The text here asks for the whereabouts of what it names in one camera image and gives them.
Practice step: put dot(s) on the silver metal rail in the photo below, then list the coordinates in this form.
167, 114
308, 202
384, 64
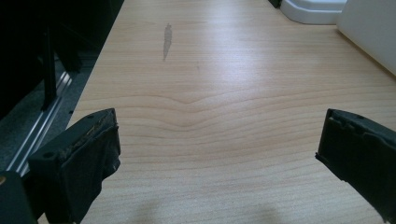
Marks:
40, 124

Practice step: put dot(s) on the black metal stand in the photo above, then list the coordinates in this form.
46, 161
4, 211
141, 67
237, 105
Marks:
49, 68

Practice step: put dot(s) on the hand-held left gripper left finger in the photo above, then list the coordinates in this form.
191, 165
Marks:
77, 161

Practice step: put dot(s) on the white rounded plastic container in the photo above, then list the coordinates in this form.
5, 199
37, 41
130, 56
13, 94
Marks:
311, 11

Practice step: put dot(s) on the white box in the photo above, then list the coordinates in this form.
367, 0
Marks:
370, 28

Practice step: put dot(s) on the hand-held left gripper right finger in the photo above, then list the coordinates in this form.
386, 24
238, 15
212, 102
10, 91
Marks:
358, 149

